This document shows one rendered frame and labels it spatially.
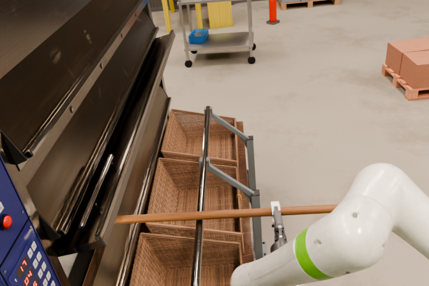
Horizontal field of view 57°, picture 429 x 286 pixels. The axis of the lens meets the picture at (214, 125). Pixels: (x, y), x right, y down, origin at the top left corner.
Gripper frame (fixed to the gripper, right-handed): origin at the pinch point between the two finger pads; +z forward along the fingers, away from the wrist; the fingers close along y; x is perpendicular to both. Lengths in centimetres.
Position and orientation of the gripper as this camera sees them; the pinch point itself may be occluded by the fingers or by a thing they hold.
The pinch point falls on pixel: (276, 212)
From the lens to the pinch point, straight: 147.8
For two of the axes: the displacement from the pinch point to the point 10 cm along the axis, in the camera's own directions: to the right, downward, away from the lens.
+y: 1.0, 8.5, 5.1
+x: 9.9, -0.8, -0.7
